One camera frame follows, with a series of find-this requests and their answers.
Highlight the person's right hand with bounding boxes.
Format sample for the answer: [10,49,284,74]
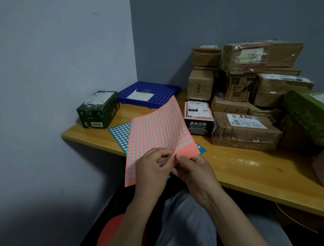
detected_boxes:
[172,153,223,208]

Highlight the person's left hand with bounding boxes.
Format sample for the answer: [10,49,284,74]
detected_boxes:
[134,148,175,203]

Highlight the pink dot sticker sheet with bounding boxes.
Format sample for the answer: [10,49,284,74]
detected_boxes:
[124,95,200,188]

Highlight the teal sticker sheet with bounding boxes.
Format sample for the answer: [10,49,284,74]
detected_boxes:
[108,121,207,179]

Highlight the black and pink box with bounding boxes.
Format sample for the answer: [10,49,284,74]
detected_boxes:
[184,100,215,137]

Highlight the pile of brown parcels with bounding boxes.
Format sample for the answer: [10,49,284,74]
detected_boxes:
[187,39,322,152]

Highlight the dark green box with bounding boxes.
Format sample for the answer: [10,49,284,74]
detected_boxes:
[76,91,120,129]

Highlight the small brown printed box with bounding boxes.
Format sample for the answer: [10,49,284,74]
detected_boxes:
[222,73,256,102]

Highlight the large pink box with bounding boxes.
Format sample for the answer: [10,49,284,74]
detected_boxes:
[311,151,324,187]

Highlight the taped box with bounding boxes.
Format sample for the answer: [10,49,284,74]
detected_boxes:
[220,42,271,75]

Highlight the light green parcel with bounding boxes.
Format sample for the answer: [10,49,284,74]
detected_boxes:
[283,90,324,146]

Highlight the person's left forearm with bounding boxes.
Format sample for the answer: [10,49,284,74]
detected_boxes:
[110,195,162,246]

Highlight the person's grey trousers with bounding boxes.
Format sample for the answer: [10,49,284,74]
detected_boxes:
[156,189,293,246]

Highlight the red stool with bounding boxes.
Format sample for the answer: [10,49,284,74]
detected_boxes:
[97,214,147,246]

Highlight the white paper note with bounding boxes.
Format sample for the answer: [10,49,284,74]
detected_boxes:
[126,89,154,102]

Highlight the blue plastic grid pallet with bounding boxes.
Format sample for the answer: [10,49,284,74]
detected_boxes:
[117,81,181,109]

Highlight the white cable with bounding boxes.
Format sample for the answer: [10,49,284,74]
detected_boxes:
[276,202,319,232]

